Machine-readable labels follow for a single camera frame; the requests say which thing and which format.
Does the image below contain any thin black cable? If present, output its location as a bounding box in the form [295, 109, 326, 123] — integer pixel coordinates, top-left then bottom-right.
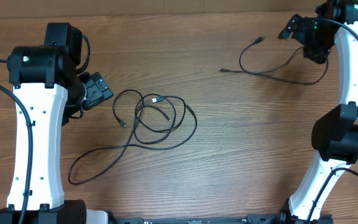
[218, 35, 329, 86]

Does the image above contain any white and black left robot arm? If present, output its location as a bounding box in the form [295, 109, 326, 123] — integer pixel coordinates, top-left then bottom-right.
[0, 22, 114, 223]

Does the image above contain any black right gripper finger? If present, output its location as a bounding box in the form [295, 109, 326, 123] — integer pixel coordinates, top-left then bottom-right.
[287, 14, 302, 28]
[278, 22, 294, 40]

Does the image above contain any long black USB-C cable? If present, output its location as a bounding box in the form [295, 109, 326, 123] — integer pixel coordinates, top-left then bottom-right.
[68, 89, 198, 185]

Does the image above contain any black USB-A cable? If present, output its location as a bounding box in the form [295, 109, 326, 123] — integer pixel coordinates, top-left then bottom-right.
[133, 93, 187, 145]

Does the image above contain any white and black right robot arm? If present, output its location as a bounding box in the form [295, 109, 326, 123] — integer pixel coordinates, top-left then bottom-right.
[268, 1, 358, 223]

